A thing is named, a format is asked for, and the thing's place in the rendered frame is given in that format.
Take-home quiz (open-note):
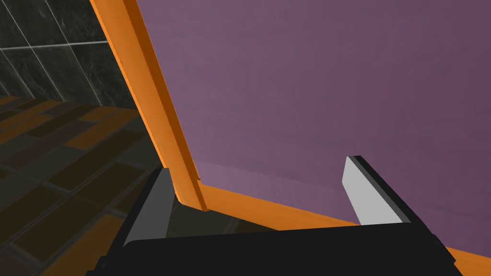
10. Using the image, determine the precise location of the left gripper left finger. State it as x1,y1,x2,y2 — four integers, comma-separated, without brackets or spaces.
122,167,177,248

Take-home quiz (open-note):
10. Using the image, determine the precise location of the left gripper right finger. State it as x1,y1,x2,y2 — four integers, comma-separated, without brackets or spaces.
341,155,413,227

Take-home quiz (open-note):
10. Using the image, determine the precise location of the orange drawer cabinet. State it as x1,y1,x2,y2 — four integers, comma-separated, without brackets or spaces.
88,0,491,276

